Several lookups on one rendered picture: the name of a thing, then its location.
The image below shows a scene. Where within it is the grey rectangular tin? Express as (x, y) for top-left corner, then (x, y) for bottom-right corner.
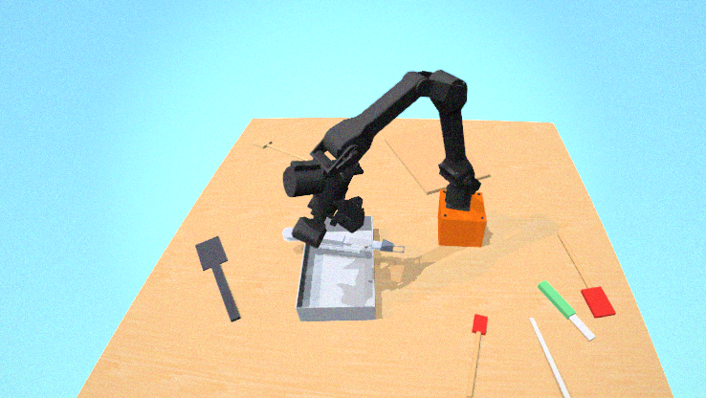
(295, 215), (376, 321)

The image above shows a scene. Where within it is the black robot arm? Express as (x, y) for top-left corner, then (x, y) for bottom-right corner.
(283, 70), (482, 233)

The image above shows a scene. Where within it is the grey spatula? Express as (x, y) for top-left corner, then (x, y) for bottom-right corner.
(194, 236), (240, 322)

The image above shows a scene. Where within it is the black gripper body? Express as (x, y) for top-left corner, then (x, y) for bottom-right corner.
(291, 192), (343, 249)

